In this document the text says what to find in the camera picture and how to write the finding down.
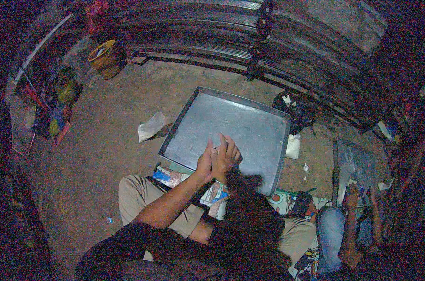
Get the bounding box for person's right hand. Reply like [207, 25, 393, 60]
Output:
[210, 132, 243, 185]

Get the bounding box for person's left hand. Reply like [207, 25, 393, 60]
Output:
[194, 138, 215, 184]

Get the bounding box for large square metal tray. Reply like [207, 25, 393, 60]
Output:
[158, 86, 292, 198]

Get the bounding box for white plastic bag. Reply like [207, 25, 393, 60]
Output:
[138, 111, 168, 143]

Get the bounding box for white packet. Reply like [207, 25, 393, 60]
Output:
[285, 134, 301, 160]

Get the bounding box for colourful printed mat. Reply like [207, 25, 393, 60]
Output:
[152, 165, 334, 281]

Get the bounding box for black bowl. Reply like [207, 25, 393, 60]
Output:
[272, 90, 315, 136]

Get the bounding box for person's body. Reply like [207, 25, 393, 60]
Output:
[74, 166, 294, 281]

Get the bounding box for person's legs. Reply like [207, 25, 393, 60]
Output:
[118, 174, 319, 272]

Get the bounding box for small black object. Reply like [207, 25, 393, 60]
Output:
[290, 191, 314, 217]

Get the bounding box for metal tray with plastic sheet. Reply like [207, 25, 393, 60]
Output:
[331, 136, 394, 208]

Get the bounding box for rack of metal trays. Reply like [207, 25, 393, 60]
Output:
[121, 0, 390, 136]

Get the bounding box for yellow bucket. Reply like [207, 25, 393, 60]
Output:
[88, 39, 128, 80]

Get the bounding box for heap of colourful things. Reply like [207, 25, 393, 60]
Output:
[15, 66, 84, 146]

